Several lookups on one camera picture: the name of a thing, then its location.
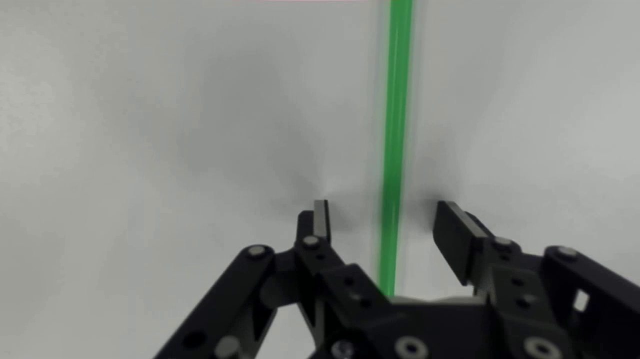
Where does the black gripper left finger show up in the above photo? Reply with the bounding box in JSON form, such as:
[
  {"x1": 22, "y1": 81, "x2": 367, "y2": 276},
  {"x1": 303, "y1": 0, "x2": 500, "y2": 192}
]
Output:
[{"x1": 153, "y1": 196, "x2": 391, "y2": 359}]

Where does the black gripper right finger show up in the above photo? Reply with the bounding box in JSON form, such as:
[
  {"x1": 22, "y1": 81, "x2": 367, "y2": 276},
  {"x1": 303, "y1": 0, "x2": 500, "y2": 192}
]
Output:
[{"x1": 431, "y1": 198, "x2": 640, "y2": 359}]

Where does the green straw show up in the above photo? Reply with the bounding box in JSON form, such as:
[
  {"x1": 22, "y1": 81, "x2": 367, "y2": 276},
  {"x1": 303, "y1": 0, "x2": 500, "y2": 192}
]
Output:
[{"x1": 375, "y1": 0, "x2": 415, "y2": 298}]

